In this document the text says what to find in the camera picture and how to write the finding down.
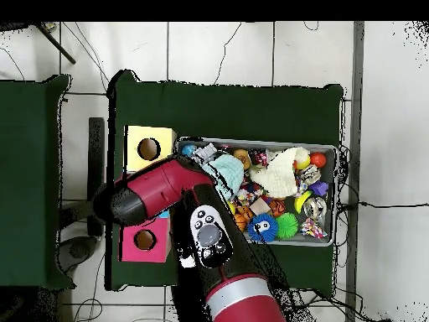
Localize cream waffle cloth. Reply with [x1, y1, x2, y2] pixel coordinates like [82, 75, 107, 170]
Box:
[248, 146, 311, 199]

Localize wooden box three holes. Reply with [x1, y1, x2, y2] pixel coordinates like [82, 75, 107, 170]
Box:
[118, 125, 178, 263]

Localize mint green waffle cloth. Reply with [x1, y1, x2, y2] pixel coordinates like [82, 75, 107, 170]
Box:
[202, 153, 246, 200]

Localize silver toy robot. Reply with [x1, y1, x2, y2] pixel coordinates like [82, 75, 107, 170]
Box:
[194, 142, 219, 164]

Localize blue globe ball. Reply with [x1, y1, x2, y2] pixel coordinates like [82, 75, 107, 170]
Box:
[180, 143, 199, 158]

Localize small orange basketball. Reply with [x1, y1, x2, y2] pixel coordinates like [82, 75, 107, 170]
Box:
[233, 212, 250, 232]

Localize dark green table cloth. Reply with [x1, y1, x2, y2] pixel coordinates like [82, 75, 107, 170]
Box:
[105, 69, 344, 298]

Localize blue fuzzy googly-eye ball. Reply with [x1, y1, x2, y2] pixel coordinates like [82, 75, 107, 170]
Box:
[246, 213, 280, 243]

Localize green spiky rubber ball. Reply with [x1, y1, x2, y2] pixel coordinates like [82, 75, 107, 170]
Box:
[275, 211, 299, 240]

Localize smooth yellow ball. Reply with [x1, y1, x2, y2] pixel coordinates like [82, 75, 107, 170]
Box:
[294, 155, 312, 171]

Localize dark green side table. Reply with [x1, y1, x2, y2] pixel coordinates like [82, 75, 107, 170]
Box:
[0, 74, 73, 289]

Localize black tripod leg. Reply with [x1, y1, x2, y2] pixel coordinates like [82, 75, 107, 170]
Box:
[33, 22, 77, 65]

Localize shallow wire mesh bin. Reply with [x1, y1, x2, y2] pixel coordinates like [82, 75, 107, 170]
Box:
[173, 136, 339, 247]

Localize black floor cable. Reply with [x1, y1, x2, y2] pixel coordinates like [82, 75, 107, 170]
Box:
[338, 200, 429, 210]

